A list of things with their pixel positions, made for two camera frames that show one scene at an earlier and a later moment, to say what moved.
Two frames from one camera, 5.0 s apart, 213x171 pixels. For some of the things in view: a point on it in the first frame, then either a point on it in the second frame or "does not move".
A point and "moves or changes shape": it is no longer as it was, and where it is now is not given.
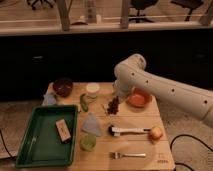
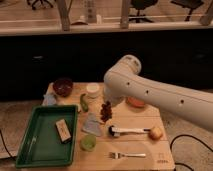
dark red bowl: (63, 87) does not move
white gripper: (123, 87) to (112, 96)
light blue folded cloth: (49, 99) does not move
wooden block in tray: (63, 130) does not move
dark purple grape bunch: (113, 106) moves or changes shape
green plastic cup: (88, 142) does not move
